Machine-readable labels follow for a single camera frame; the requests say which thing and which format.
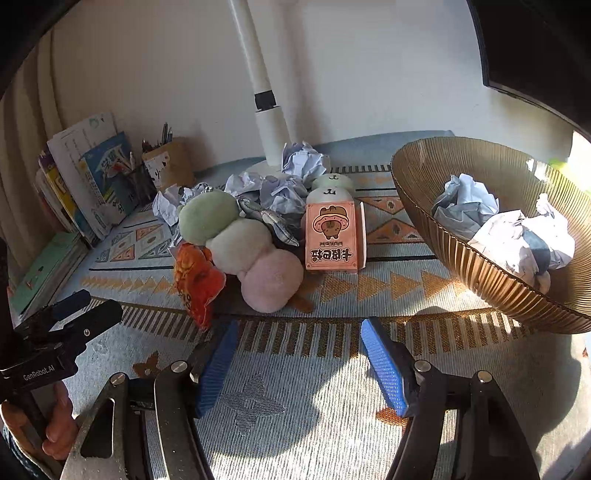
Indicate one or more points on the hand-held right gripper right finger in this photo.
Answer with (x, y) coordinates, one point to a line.
(383, 369)

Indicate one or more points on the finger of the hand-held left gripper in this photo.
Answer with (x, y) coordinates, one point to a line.
(97, 318)
(69, 304)

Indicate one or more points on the row of colourful books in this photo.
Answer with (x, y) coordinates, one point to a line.
(60, 198)

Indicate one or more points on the orange snack packet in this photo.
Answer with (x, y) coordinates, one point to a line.
(196, 281)

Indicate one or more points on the amber ribbed glass bowl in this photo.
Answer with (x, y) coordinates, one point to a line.
(485, 277)

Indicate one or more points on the green flat book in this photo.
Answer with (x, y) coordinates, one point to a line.
(41, 272)

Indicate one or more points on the black monitor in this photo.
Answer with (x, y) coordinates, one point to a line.
(531, 46)

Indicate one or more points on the white desk lamp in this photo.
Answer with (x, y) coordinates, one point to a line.
(258, 69)

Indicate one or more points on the person's left hand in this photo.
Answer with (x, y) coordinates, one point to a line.
(60, 424)

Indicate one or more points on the crumpled bluish paper ball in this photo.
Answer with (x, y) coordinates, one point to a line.
(461, 203)

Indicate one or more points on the brown paper pen holder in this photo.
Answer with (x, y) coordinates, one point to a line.
(173, 166)

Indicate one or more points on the three-ball dango plush skewer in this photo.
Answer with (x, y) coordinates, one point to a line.
(272, 277)

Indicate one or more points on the plaid fish-shaped cloth toy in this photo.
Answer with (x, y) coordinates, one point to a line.
(272, 226)

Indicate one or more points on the bunch of dark pens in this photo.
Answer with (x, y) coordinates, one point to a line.
(166, 134)

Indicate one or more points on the black mesh pen holder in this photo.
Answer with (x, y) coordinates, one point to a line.
(138, 184)

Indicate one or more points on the blue workbook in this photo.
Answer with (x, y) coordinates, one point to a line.
(108, 184)

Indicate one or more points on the patterned woven table mat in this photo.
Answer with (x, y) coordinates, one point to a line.
(295, 415)

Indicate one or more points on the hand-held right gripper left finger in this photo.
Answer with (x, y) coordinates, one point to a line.
(217, 369)

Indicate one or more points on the bunch of pens and pencils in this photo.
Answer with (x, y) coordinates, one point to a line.
(131, 161)

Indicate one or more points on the large crumpled white paper ball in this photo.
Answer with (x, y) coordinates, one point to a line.
(517, 240)

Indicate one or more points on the white workbook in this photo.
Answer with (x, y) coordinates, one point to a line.
(74, 138)

